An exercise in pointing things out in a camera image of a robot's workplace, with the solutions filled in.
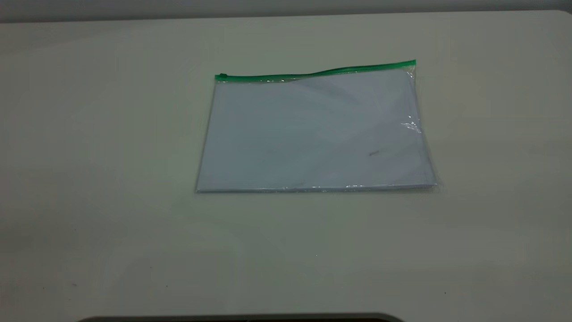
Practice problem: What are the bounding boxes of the white paper sheets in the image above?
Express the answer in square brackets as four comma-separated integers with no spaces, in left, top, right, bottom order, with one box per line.
[197,71,437,192]

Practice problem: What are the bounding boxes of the clear plastic zip bag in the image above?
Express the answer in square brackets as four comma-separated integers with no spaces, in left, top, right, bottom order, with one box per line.
[195,59,441,194]

